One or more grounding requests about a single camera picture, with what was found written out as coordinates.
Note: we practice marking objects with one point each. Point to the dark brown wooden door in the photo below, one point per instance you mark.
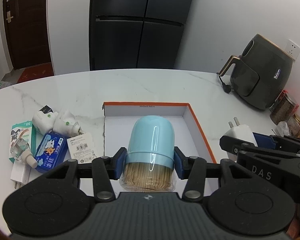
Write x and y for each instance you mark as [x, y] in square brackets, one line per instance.
[26, 35]

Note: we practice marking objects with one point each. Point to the white power adapter box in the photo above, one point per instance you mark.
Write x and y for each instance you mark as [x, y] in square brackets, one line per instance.
[82, 148]

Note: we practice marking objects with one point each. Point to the teal bandage box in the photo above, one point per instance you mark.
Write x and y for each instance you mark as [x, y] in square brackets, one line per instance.
[19, 132]

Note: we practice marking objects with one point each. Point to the glass jar with dark contents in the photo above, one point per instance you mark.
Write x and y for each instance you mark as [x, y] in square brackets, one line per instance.
[283, 108]

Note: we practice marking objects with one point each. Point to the clear liquid refill bottle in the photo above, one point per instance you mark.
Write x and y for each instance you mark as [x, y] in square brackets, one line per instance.
[21, 151]

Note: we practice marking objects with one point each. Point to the white mosquito plug with prongs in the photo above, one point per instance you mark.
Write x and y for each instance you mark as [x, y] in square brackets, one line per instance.
[67, 125]

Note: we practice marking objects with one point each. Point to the glass jar with gold lid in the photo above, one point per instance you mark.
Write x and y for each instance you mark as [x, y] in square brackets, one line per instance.
[294, 125]

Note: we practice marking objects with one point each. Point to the gold door handle lock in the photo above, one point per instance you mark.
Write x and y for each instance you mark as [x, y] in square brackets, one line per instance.
[9, 9]

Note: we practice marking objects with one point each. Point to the white wall socket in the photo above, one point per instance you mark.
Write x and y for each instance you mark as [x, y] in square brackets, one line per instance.
[292, 49]

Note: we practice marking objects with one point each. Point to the black air fryer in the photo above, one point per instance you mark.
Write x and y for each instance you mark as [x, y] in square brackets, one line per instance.
[260, 73]

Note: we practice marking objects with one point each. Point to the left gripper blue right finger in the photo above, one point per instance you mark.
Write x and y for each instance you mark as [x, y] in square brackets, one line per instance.
[181, 164]

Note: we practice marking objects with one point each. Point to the white mosquito plug with black tab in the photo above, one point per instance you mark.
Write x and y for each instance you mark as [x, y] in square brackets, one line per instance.
[44, 119]

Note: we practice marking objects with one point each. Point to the red door mat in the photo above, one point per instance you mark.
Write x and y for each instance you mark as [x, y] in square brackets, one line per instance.
[36, 72]

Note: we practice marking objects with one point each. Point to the clear plastic wrapper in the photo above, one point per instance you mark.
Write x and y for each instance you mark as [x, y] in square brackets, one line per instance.
[282, 129]

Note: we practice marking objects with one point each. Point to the white wall charger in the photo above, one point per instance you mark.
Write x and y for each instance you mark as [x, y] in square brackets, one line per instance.
[20, 174]

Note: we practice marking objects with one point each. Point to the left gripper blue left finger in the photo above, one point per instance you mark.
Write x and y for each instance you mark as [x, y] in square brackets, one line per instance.
[118, 162]

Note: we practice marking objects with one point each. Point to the orange rimmed white box lid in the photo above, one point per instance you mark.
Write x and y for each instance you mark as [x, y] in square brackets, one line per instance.
[119, 120]

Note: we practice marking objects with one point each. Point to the blue lid toothpick jar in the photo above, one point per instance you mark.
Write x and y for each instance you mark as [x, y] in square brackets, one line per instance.
[149, 162]

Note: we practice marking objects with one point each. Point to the dark four door refrigerator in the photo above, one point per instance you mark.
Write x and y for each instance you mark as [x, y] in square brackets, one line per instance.
[136, 33]

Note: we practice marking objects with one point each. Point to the white cube usb charger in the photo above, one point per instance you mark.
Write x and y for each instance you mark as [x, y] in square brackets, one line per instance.
[241, 131]

